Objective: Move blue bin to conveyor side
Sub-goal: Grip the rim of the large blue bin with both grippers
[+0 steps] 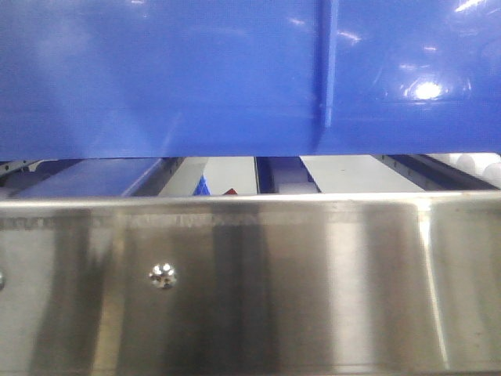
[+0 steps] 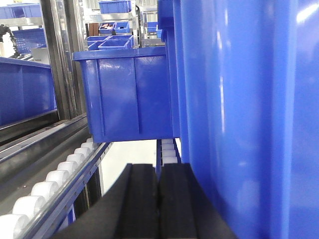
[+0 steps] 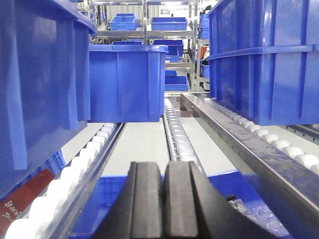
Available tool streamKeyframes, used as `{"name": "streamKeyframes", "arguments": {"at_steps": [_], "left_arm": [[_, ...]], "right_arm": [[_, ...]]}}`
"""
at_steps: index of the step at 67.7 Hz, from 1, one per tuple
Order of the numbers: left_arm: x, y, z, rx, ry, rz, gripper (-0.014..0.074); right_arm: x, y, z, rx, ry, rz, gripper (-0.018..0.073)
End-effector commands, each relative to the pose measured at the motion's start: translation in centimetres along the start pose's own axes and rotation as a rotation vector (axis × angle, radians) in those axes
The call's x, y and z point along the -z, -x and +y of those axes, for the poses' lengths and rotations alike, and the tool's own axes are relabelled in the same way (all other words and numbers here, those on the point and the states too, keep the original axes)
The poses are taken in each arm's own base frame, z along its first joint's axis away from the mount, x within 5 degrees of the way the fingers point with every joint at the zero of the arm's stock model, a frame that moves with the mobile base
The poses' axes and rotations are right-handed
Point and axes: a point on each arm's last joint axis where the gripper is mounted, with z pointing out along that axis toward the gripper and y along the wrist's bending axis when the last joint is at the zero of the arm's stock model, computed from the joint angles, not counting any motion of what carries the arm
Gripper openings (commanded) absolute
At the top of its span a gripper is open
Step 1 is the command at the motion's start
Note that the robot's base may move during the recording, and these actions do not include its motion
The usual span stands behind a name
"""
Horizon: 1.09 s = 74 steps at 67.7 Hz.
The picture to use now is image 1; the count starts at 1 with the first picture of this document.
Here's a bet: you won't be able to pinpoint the large blue plastic bin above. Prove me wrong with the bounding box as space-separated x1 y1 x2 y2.
1 1 500 160

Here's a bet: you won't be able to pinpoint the white conveyor rollers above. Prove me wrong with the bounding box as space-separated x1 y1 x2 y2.
427 153 500 189

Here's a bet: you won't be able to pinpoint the small red object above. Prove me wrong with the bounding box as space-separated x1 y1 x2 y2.
223 188 238 195

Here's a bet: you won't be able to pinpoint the small blue crate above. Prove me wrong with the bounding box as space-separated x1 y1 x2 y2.
193 175 211 196

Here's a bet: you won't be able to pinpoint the shiny rail screw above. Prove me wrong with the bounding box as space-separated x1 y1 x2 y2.
149 262 178 289

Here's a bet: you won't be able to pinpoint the stainless steel conveyor side rail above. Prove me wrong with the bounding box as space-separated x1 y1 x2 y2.
1 191 500 375

